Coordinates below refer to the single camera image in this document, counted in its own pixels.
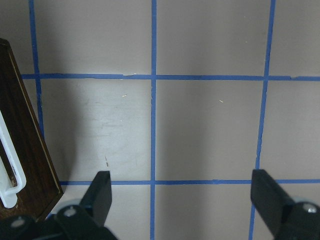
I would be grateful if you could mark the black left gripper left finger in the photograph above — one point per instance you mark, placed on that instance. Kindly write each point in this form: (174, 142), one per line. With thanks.
(92, 209)

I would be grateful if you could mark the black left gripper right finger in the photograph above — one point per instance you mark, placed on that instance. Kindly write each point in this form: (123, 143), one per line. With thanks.
(286, 217)

